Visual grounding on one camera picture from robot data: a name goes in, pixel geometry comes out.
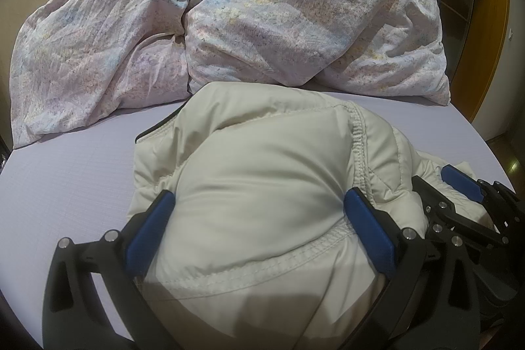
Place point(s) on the bed with lavender sheet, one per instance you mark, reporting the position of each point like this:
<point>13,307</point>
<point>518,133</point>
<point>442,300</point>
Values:
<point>82,177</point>

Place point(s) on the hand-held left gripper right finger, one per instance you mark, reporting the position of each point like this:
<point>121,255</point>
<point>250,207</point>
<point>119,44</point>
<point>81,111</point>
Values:
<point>369,229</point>

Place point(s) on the white puffer jacket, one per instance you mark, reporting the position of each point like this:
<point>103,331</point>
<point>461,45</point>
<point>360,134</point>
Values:
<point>262,177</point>

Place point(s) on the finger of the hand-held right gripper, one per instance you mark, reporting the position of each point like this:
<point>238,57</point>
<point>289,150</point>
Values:
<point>461,182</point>
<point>432,206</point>

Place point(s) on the floral pastel duvet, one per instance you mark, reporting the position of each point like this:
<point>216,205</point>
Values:
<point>266,5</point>

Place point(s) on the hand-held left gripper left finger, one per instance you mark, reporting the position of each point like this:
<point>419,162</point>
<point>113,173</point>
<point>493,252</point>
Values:
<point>151,227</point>

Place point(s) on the wooden wardrobe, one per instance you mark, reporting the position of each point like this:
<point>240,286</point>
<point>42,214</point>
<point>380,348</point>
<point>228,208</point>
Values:
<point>492,26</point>

